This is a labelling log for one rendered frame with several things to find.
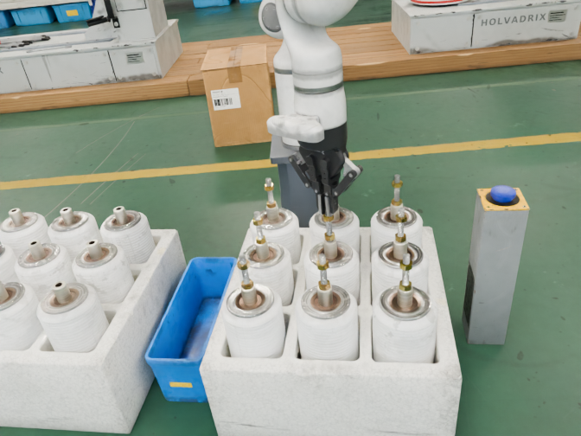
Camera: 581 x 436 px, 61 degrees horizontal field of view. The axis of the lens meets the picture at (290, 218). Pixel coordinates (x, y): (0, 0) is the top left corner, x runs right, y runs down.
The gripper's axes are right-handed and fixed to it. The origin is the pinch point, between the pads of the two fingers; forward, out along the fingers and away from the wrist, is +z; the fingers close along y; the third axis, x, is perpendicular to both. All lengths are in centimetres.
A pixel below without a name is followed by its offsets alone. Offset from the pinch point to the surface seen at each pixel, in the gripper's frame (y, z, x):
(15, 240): 60, 12, 28
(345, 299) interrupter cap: -8.5, 10.2, 8.5
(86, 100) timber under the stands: 199, 33, -66
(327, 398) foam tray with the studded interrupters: -10.1, 23.0, 16.9
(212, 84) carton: 96, 11, -63
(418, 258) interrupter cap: -13.0, 10.3, -6.4
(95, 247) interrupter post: 36.0, 7.8, 23.1
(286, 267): 5.5, 11.7, 5.7
